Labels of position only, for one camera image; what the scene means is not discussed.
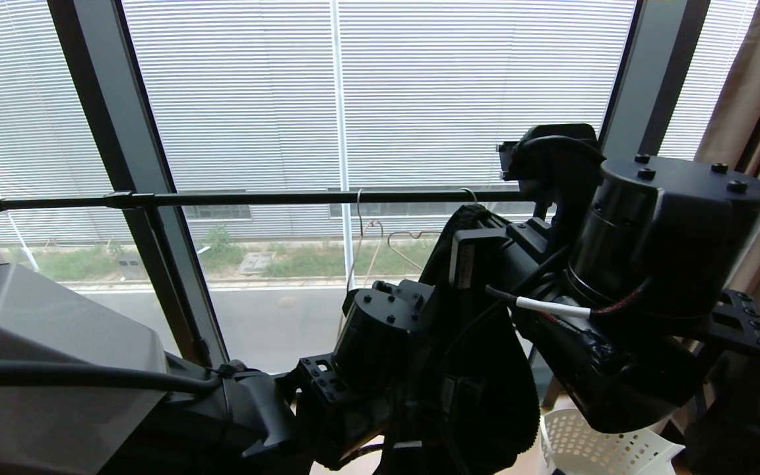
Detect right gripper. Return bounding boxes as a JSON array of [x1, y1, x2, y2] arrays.
[[449, 216, 576, 299]]

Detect pink clothes hanger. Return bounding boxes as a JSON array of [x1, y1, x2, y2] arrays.
[[387, 188, 480, 272], [338, 190, 385, 331]]

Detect black shorts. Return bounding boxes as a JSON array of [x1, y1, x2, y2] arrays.
[[413, 205, 540, 475]]

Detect white laundry basket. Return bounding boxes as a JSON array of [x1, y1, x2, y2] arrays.
[[538, 408, 685, 475]]

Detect black clothes rack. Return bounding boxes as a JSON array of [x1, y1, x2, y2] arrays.
[[0, 188, 552, 370]]

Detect brown curtain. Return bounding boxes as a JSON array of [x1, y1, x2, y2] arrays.
[[697, 0, 760, 294]]

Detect window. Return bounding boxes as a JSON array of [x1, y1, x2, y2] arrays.
[[0, 0, 760, 377]]

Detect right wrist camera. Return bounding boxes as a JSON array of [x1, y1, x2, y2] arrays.
[[497, 123, 604, 225]]

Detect black cable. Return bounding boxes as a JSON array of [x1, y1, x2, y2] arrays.
[[0, 360, 230, 398]]

